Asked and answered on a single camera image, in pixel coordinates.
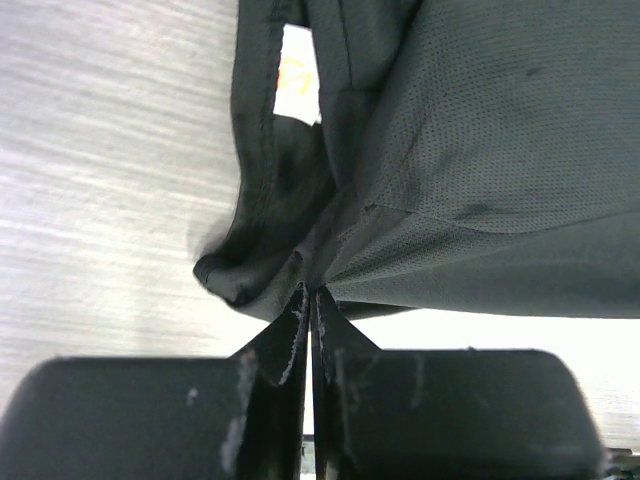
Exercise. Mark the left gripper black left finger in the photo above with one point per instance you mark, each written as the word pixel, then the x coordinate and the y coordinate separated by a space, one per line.
pixel 239 417

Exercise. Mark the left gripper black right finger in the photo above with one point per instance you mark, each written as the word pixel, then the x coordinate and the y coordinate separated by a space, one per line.
pixel 443 414

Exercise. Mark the black t-shirt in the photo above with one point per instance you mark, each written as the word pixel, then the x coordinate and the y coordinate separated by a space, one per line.
pixel 475 156

